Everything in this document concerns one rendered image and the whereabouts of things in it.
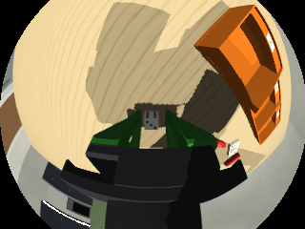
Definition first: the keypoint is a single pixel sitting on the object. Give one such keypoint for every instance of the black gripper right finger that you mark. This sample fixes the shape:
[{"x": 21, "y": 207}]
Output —
[{"x": 186, "y": 134}]

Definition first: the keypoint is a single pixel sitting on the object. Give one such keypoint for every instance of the white die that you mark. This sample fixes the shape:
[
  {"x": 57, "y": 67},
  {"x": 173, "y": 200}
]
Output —
[{"x": 151, "y": 120}]

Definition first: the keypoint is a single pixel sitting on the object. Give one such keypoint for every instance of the white domino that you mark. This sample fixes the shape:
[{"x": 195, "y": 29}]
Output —
[{"x": 233, "y": 146}]

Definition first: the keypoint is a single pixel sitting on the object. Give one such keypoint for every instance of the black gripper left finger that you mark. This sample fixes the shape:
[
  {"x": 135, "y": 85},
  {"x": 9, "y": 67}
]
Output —
[{"x": 120, "y": 133}]

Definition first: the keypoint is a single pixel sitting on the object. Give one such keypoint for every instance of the orange bin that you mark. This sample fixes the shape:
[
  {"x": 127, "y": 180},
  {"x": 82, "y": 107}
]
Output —
[{"x": 254, "y": 58}]

